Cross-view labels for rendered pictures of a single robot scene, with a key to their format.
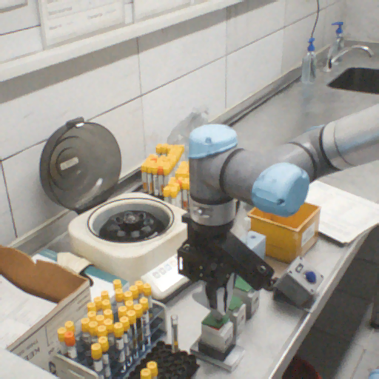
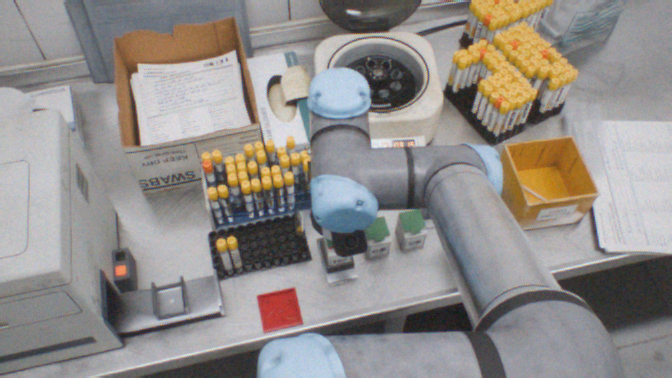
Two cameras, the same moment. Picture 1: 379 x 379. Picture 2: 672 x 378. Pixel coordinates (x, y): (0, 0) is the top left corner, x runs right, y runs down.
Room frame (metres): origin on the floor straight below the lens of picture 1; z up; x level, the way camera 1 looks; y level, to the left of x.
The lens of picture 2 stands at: (0.39, -0.38, 1.89)
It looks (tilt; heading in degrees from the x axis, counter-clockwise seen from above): 57 degrees down; 43
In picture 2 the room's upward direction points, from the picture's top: 1 degrees clockwise
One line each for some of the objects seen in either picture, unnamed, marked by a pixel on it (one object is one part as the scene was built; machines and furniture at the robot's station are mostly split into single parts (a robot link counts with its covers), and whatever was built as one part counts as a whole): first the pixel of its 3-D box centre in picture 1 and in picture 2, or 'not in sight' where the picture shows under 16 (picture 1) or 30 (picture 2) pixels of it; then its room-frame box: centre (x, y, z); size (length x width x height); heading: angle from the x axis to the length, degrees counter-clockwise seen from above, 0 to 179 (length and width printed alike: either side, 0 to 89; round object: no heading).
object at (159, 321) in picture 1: (114, 342); (261, 188); (0.76, 0.15, 0.91); 0.20 x 0.10 x 0.07; 147
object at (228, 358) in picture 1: (217, 346); (336, 256); (0.77, -0.04, 0.89); 0.09 x 0.05 x 0.04; 57
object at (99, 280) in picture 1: (72, 282); (287, 104); (0.93, 0.25, 0.92); 0.24 x 0.12 x 0.10; 57
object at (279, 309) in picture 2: not in sight; (279, 309); (0.63, -0.04, 0.88); 0.07 x 0.07 x 0.01; 57
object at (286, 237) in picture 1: (283, 227); (543, 184); (1.13, -0.23, 0.93); 0.13 x 0.13 x 0.10; 53
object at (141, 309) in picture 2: not in sight; (157, 303); (0.49, 0.10, 0.92); 0.21 x 0.07 x 0.05; 147
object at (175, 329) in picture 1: (175, 338); (299, 224); (0.75, 0.03, 0.93); 0.01 x 0.01 x 0.10; 58
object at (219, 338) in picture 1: (217, 334); (337, 249); (0.77, -0.04, 0.92); 0.05 x 0.04 x 0.06; 57
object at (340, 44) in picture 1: (336, 42); not in sight; (2.78, -0.76, 0.97); 0.08 x 0.07 x 0.20; 93
